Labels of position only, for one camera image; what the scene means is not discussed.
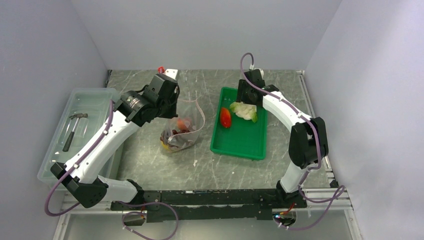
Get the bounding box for white green cabbage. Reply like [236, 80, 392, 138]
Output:
[229, 102, 258, 123]

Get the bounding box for dark red grape bunch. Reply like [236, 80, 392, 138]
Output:
[160, 129, 196, 152]

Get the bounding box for clear zip top bag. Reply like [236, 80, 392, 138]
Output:
[160, 99, 206, 153]

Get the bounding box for orange fruit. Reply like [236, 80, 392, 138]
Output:
[161, 141, 172, 152]

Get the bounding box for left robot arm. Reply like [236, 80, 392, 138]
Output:
[50, 69, 180, 210]

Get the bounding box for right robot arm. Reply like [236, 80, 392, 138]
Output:
[236, 68, 329, 208]

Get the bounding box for red orange mango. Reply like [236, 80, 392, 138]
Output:
[219, 107, 232, 128]

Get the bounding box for green plastic tray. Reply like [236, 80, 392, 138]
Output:
[210, 87, 268, 160]

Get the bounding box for clear plastic storage box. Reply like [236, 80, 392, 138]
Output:
[37, 88, 120, 188]

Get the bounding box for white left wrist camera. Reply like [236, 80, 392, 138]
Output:
[157, 66, 179, 81]

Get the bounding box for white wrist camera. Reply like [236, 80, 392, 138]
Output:
[157, 66, 179, 81]
[251, 67, 264, 75]

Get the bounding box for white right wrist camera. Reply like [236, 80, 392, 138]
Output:
[251, 67, 264, 75]

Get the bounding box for hammer with black handle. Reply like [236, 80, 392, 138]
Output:
[62, 113, 89, 152]

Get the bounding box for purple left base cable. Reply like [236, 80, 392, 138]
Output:
[121, 201, 181, 240]

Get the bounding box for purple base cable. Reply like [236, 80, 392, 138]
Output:
[121, 201, 181, 240]
[273, 185, 346, 232]

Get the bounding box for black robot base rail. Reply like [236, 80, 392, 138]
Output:
[110, 188, 307, 223]

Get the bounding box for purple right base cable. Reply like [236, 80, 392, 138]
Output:
[273, 185, 346, 232]

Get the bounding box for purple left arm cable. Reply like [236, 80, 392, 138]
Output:
[43, 99, 115, 218]

